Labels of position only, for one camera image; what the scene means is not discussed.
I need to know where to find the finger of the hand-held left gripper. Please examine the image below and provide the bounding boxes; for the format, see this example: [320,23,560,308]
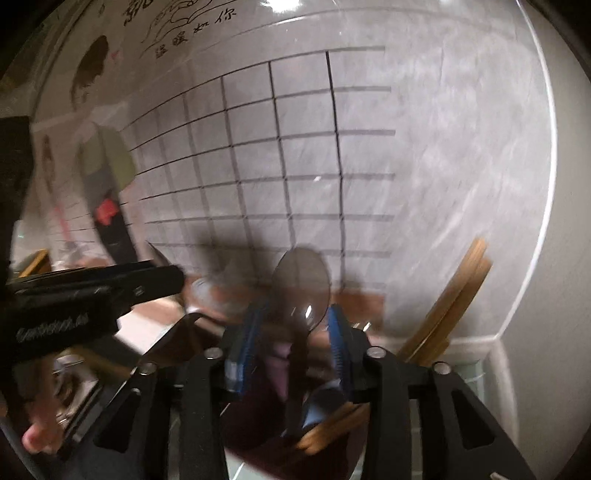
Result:
[110,264,186,318]
[8,240,174,292]

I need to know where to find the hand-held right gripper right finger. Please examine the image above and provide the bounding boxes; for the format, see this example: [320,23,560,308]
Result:
[329,305,536,480]

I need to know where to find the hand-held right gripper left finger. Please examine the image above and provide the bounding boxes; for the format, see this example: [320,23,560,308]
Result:
[69,300,269,480]

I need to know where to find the black spoon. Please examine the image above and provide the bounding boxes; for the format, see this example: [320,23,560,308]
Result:
[270,247,332,439]

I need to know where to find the person's left hand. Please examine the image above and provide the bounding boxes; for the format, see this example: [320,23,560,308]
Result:
[21,388,81,455]

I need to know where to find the green checkered table cloth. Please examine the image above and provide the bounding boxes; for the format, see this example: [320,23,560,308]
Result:
[166,357,492,480]

